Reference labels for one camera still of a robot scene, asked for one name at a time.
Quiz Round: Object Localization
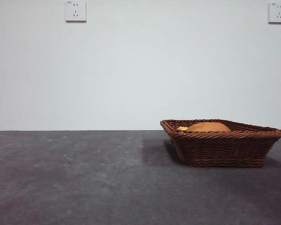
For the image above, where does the brown potato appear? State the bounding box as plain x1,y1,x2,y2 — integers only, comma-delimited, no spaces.
185,122,232,132

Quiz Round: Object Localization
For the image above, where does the brown wicker basket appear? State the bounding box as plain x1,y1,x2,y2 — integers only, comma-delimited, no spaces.
159,119,281,168

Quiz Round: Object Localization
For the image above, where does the white wall socket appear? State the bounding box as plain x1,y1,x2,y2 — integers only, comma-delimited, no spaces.
268,2,281,24
65,0,87,23

